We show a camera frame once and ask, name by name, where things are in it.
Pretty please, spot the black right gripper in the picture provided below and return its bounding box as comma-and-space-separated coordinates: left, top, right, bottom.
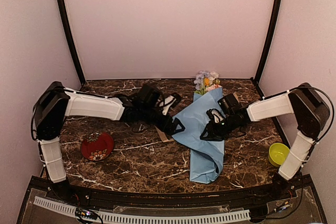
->
201, 114, 242, 141

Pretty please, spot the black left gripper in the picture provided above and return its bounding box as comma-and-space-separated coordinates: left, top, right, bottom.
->
141, 105, 185, 135

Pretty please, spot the beige satin ribbon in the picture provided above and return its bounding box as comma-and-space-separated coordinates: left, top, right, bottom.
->
155, 127, 174, 143

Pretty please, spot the blue wrapping paper sheet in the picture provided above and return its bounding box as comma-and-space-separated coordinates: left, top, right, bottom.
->
173, 88, 224, 184

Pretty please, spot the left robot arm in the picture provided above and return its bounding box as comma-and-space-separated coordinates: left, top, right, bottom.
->
30, 81, 185, 201

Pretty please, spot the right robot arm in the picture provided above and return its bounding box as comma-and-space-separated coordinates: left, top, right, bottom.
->
200, 82, 335, 180

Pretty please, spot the yellow-green bowl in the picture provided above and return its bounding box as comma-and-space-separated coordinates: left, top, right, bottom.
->
268, 143, 290, 167

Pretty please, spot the red floral plate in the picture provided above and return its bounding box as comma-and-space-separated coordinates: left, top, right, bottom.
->
80, 132, 114, 162

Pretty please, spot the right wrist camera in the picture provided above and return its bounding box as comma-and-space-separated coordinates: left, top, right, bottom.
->
206, 109, 225, 124

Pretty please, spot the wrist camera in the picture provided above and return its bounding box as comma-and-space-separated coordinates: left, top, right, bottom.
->
159, 93, 182, 115
206, 109, 225, 124

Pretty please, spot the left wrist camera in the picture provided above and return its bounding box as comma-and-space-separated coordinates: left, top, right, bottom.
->
159, 93, 182, 115

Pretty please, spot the black front frame rail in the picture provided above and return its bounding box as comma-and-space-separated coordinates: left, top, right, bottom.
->
28, 175, 313, 210

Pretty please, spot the white slotted cable duct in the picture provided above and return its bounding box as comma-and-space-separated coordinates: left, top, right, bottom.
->
33, 196, 250, 223

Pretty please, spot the black right corner post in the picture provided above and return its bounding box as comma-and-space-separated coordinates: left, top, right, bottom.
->
251, 0, 281, 86

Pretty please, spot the black corner post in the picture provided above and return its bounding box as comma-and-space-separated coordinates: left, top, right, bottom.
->
251, 0, 281, 86
57, 0, 86, 85

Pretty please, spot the black left corner post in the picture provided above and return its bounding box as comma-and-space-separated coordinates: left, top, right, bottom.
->
57, 0, 86, 85

